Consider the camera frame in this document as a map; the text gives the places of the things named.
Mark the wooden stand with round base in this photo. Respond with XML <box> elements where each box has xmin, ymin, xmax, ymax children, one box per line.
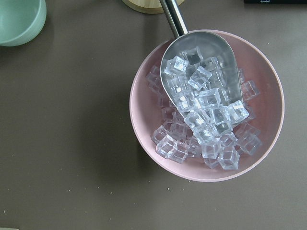
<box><xmin>121</xmin><ymin>0</ymin><xmax>186</xmax><ymax>14</ymax></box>

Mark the metal ice scoop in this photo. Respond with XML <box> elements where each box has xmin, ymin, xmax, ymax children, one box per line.
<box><xmin>159</xmin><ymin>0</ymin><xmax>245</xmax><ymax>125</ymax></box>

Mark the clear ice cubes pile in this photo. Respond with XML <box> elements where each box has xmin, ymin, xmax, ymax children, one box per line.
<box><xmin>146</xmin><ymin>47</ymin><xmax>262</xmax><ymax>170</ymax></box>

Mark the pink bowl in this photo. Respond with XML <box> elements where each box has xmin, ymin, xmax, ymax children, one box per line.
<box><xmin>130</xmin><ymin>30</ymin><xmax>284</xmax><ymax>182</ymax></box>

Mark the green bowl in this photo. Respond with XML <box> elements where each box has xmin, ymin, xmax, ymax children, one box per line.
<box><xmin>0</xmin><ymin>0</ymin><xmax>47</xmax><ymax>46</ymax></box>

